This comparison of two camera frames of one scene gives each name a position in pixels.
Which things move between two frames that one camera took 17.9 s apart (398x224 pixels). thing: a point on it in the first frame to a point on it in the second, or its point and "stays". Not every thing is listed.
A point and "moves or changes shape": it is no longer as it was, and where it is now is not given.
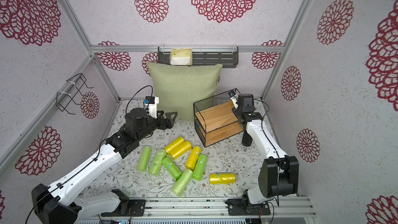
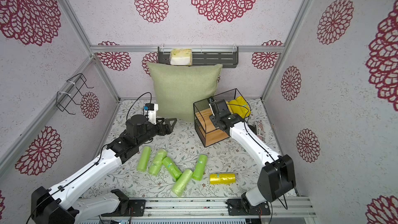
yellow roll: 176,142 moves or changes shape
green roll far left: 144,159 stays
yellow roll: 222,178 stays
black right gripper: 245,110 to 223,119
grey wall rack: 227,56 stays
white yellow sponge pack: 181,57 stays
